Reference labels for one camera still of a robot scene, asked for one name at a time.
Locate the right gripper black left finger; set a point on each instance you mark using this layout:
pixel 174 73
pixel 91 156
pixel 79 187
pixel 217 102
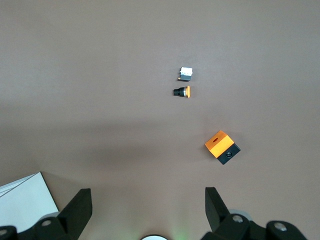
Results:
pixel 75 212

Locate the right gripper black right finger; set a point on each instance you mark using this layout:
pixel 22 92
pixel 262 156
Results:
pixel 217 212

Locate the white drawer cabinet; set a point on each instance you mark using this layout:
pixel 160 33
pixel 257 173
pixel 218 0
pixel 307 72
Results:
pixel 22 200

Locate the orange head push button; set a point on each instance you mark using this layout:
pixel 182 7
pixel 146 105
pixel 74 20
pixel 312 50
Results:
pixel 183 92

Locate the orange black switch box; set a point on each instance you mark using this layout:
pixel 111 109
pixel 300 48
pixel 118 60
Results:
pixel 218 146

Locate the blue switch contact block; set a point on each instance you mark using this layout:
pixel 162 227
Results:
pixel 186 73

